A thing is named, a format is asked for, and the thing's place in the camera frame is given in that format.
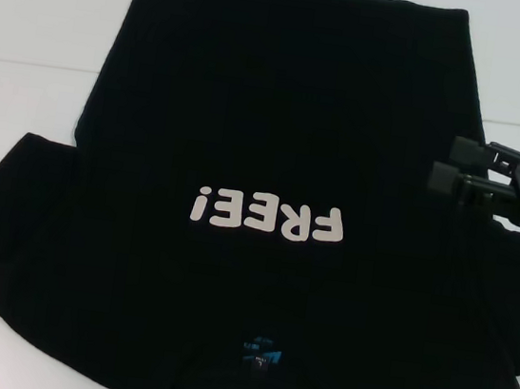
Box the black shirt with FREE print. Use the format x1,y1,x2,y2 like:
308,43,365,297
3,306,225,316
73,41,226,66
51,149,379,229
0,0,520,389

